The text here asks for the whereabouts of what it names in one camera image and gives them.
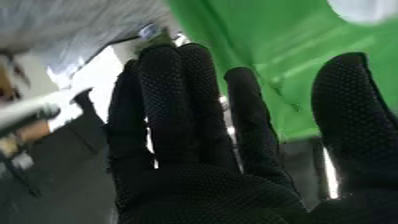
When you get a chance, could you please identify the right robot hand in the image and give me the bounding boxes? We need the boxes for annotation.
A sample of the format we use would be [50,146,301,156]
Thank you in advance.
[103,42,398,224]

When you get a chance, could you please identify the grey blue flower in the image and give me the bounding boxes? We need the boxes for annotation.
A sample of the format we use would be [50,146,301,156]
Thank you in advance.
[137,23,164,40]

